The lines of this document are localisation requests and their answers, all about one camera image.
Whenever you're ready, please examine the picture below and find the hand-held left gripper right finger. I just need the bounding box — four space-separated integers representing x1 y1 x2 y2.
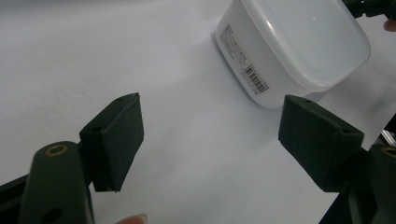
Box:
277 94 365 193

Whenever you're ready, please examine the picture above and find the white plastic lidded container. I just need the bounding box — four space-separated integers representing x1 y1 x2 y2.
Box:
214 0 372 109

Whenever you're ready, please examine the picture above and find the metal floor rail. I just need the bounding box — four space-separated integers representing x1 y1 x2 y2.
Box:
380 129 396 147

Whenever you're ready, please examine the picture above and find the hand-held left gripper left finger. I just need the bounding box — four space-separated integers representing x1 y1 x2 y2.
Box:
78 91 146 193

